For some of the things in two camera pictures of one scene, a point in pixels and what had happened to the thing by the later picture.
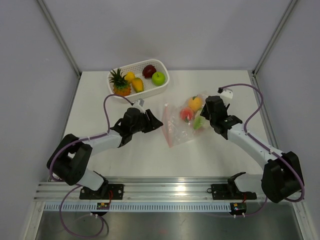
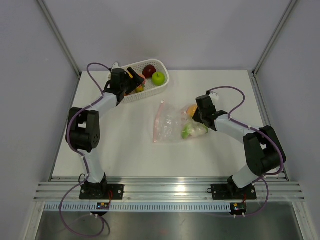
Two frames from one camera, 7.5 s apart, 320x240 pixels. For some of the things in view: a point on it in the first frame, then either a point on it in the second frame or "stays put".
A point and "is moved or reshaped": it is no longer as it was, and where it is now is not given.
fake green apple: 158,78 stays put
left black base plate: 117,190 stays put
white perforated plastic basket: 149,87 stays put
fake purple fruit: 148,71 stays put
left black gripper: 151,118 -> 133,84
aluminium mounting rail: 145,189 stays put
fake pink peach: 186,113 -> 144,81
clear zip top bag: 183,123 is moved or reshaped
